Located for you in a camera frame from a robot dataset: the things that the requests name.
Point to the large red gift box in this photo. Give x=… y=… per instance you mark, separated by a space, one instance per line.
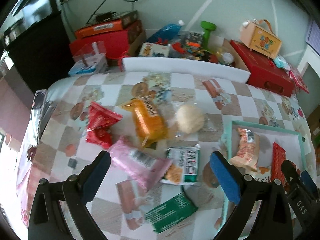
x=260 y=70

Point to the clear plastic box blue base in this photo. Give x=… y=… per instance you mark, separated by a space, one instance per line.
x=87 y=62

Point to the teal shallow cardboard tray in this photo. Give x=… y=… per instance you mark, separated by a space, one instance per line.
x=287 y=140

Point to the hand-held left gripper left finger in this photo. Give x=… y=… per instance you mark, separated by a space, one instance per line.
x=96 y=177

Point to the small red snack packet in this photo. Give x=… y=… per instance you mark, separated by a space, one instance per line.
x=98 y=137
x=103 y=116

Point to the white green cracker packet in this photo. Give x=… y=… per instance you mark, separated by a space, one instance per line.
x=183 y=162

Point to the green snack packet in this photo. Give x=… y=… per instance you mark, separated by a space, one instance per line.
x=170 y=212

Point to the white printed small box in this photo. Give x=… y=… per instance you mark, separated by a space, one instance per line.
x=155 y=50

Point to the brown cardboard box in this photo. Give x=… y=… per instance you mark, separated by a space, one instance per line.
x=238 y=58

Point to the round bun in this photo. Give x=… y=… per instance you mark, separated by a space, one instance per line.
x=190 y=118

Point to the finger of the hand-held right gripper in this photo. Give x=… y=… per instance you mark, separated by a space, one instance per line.
x=290 y=172
x=308 y=180

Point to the orange flat box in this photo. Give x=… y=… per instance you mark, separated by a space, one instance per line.
x=97 y=28

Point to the white foam board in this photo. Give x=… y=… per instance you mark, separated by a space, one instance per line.
x=187 y=67

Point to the blue bottle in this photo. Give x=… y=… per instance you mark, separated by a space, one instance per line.
x=165 y=31

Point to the cardboard boxes under desk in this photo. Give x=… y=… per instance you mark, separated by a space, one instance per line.
x=315 y=120

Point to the peach patterned snack packet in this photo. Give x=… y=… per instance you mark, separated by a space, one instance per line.
x=246 y=150

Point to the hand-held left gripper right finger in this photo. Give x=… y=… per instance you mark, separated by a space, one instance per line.
x=225 y=177

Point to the black cabinet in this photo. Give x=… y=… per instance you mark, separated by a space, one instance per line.
x=42 y=52

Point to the blue face mask pack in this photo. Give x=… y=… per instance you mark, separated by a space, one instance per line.
x=281 y=61

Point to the pile of small toys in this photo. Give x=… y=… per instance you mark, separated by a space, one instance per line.
x=192 y=47

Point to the pink snack packet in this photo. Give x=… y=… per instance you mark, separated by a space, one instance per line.
x=135 y=160

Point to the checkered printed tablecloth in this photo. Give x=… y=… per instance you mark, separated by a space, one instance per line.
x=62 y=135

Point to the small white round jar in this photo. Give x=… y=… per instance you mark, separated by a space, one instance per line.
x=227 y=58

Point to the long red snack packet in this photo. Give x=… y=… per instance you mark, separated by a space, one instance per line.
x=278 y=160

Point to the black monitor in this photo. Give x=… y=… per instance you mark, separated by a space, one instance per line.
x=32 y=7

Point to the green dumbbell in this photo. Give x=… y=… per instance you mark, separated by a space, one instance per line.
x=208 y=33

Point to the red patterned gift bag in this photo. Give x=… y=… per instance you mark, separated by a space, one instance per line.
x=298 y=78

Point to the orange snack packet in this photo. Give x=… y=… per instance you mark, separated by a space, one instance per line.
x=147 y=122

